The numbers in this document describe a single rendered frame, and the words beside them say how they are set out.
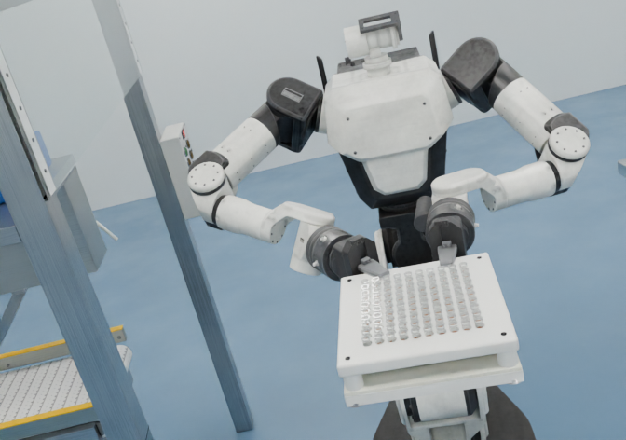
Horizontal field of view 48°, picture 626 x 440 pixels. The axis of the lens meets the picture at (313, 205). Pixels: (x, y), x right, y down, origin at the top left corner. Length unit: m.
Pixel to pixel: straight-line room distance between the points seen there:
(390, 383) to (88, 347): 0.55
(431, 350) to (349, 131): 0.67
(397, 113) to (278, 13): 3.35
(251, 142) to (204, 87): 3.40
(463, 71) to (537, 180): 0.30
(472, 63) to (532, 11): 3.56
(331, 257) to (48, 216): 0.48
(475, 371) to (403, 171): 0.67
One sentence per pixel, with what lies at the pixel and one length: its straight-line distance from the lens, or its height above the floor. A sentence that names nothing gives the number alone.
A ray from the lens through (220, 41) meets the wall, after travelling 4.86.
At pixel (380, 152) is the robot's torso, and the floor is 1.09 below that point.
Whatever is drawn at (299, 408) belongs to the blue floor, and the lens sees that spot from 2.65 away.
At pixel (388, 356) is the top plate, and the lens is 0.99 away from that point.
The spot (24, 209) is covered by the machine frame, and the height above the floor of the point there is 1.28.
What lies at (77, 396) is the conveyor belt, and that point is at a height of 0.81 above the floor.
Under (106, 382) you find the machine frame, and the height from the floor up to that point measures 0.93.
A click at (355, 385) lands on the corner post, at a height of 1.00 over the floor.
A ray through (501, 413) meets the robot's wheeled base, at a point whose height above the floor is 0.17.
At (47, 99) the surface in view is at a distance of 1.32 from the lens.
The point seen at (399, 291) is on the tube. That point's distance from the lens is 1.11.
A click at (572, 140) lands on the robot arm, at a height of 1.08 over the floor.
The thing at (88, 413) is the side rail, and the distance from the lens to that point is 1.46.
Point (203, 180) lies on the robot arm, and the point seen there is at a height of 1.16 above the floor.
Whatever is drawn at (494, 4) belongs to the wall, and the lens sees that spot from 5.04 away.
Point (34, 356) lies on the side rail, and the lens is 1.75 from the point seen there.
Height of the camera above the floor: 1.60
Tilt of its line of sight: 22 degrees down
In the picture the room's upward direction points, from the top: 14 degrees counter-clockwise
